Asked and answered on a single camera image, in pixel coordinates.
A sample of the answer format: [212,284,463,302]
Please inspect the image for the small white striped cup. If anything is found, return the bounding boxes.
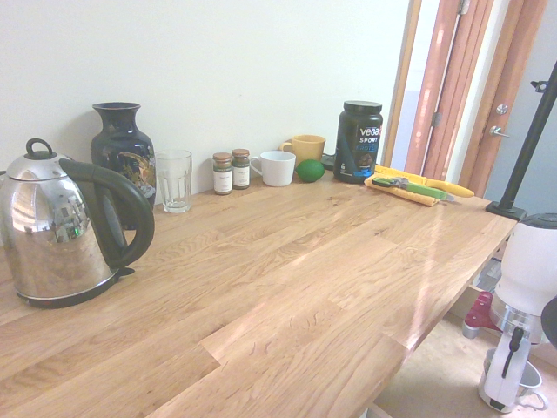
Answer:
[481,347,550,411]

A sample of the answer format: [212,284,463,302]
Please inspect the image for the large white mug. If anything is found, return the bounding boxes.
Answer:
[248,150,298,188]

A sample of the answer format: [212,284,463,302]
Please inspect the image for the dark blue painted vase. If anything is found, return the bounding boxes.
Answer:
[90,102,157,231]

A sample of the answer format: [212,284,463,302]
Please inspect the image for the yellow mug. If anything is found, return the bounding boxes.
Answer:
[278,134,327,169]

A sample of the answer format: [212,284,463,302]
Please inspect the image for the open wooden drawer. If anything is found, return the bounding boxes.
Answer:
[368,285,557,418]

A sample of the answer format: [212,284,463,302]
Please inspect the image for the red wrist connector plug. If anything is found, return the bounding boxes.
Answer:
[461,290,496,340]

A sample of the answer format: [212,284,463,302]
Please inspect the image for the black protein powder tub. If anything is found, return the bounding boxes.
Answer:
[332,100,385,185]

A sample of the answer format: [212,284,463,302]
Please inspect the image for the clear drinking glass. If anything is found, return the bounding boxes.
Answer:
[154,149,193,214]

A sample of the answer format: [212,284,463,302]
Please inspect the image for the spice jar copper lid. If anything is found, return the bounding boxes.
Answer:
[211,152,234,196]
[231,148,252,191]

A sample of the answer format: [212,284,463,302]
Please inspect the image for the black camera stand pole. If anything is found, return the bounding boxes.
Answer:
[485,60,557,221]

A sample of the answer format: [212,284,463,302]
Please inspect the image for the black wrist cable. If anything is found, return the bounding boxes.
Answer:
[500,327,525,379]

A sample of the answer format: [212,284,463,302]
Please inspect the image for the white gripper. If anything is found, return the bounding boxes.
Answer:
[478,334,534,413]

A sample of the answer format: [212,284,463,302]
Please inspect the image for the green handled knife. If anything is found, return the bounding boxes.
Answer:
[371,176,456,204]

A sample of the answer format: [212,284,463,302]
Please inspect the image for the stainless steel electric kettle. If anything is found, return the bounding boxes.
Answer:
[0,138,156,310]

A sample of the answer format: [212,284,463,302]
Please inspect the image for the grey blue door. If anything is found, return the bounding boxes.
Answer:
[480,0,557,214]

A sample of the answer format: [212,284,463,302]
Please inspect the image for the wooden door frame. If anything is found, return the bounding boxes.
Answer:
[382,0,549,197]

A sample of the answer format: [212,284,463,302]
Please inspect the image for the yellow cloth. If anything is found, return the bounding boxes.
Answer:
[374,164,475,199]
[364,164,440,209]

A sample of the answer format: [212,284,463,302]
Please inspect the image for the green lime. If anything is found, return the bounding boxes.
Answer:
[295,158,325,183]

